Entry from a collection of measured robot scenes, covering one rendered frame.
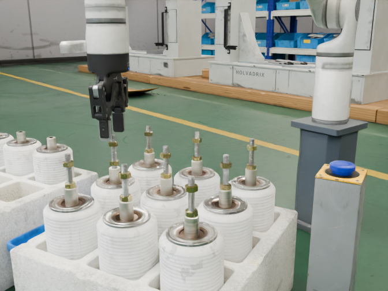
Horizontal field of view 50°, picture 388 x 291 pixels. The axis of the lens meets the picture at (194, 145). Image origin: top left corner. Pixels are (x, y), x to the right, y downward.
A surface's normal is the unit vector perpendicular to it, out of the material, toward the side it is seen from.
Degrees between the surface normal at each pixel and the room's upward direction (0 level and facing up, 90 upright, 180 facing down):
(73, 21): 90
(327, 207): 90
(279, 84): 90
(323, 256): 90
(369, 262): 0
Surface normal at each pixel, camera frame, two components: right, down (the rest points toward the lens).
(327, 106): -0.45, 0.24
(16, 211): 0.85, 0.14
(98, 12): -0.14, 0.27
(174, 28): -0.77, 0.18
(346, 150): 0.63, 0.21
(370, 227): 0.00, -0.96
